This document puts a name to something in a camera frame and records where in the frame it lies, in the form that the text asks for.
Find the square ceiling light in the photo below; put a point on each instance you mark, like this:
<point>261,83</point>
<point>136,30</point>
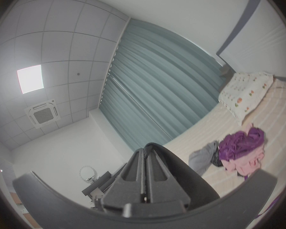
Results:
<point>29,79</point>

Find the round white-framed mirror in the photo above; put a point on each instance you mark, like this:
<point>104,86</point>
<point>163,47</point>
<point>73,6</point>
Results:
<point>87,172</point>

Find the purple garment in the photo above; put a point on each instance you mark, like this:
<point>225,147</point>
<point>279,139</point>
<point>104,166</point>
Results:
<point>240,142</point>

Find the white printed pillow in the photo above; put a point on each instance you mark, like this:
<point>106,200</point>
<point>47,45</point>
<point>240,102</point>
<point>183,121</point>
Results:
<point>243,92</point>

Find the black T-shirt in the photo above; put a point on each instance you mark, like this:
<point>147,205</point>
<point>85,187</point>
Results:
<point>193,175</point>

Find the pink garment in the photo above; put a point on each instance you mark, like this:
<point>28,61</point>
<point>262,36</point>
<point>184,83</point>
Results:
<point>243,163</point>

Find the grey garment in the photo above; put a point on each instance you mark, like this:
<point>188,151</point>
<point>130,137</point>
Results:
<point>201,158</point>

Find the black lace garment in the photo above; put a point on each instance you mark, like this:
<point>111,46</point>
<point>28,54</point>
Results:
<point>216,160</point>

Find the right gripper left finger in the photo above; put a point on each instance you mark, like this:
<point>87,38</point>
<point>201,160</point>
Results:
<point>127,187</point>

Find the ceiling air conditioner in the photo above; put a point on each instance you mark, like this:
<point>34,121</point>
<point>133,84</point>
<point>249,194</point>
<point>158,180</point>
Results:
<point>41,114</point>

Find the black dressing table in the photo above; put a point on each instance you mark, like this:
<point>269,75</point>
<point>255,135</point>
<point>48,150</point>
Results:
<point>96,184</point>

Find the blue-green curtain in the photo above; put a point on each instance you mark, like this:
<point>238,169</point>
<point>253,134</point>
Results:
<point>133,118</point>
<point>162,68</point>

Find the bed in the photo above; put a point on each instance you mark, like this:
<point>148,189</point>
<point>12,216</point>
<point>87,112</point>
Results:
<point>271,118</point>

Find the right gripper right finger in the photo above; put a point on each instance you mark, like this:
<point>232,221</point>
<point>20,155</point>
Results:
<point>163,187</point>

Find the grey bedside table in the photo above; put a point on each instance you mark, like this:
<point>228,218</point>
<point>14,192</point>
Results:
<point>226,70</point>

